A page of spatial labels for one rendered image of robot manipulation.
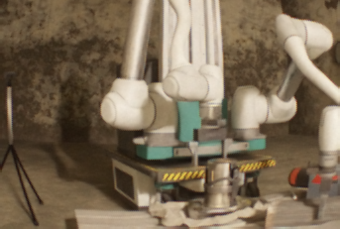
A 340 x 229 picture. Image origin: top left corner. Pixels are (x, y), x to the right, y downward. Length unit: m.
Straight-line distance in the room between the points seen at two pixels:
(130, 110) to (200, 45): 0.69
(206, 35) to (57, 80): 4.24
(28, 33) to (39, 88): 1.01
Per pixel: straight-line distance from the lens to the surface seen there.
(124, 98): 1.62
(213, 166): 1.45
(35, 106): 6.15
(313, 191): 1.63
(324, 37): 1.67
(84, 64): 6.18
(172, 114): 1.79
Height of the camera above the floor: 0.60
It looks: 1 degrees up
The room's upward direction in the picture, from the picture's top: straight up
